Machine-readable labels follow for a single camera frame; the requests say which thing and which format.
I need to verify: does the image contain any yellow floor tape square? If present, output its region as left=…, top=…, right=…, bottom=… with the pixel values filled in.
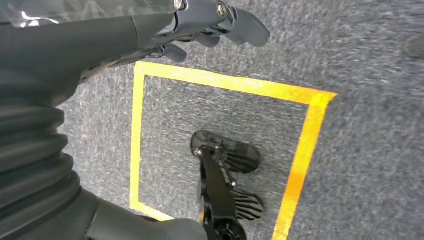
left=129, top=61, right=338, bottom=240

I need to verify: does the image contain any black round floor object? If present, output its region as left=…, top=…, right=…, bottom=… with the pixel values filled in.
left=402, top=33, right=424, bottom=59

